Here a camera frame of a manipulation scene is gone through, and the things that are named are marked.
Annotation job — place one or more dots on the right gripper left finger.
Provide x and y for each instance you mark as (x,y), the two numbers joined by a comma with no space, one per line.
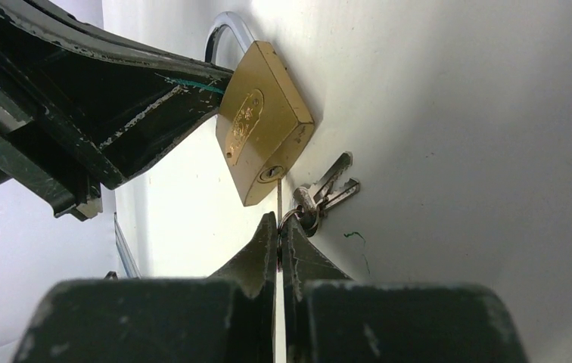
(225,317)

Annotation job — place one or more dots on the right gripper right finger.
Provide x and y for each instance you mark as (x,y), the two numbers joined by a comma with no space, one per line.
(329,317)

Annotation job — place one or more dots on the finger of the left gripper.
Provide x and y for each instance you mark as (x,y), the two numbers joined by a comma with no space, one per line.
(82,109)

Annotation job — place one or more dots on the silver keys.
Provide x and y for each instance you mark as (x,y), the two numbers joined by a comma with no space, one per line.
(314,202)

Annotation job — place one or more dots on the large brass padlock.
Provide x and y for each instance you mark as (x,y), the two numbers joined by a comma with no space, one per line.
(263,123)

